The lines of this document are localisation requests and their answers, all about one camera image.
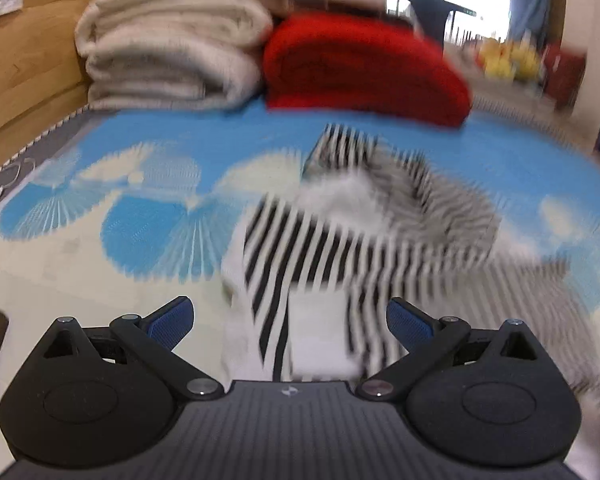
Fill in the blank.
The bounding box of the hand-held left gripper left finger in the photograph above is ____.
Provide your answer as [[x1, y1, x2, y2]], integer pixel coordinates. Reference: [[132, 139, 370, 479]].
[[40, 296, 227, 402]]

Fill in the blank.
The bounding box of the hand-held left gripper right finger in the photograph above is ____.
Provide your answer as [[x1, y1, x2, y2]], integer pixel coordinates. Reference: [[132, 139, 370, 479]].
[[355, 297, 538, 402]]

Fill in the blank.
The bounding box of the striped and white small garment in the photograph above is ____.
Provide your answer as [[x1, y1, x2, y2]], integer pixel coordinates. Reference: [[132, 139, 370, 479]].
[[220, 122, 600, 461]]

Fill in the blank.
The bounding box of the blue printed bed mat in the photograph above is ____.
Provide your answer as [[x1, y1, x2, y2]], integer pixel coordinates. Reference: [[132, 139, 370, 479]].
[[0, 95, 600, 480]]

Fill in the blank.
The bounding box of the red folded blanket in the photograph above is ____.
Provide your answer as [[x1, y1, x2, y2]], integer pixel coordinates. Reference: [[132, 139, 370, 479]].
[[261, 12, 474, 129]]

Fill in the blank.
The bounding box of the cream folded blanket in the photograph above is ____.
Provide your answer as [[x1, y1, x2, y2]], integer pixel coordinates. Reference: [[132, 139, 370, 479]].
[[74, 0, 274, 112]]

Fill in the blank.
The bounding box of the wooden headboard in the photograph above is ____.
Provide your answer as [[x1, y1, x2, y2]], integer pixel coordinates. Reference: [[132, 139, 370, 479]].
[[0, 0, 127, 183]]

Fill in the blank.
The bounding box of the yellow plush toy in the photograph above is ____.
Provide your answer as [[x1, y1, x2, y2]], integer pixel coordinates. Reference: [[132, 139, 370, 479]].
[[477, 37, 542, 82]]

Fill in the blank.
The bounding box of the dark red cushion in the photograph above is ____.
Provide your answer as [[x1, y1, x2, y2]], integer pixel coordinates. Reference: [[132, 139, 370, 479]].
[[542, 44, 589, 111]]

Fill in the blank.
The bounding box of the white earphone cable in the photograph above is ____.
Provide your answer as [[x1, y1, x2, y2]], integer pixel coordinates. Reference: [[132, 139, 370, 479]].
[[0, 156, 37, 217]]

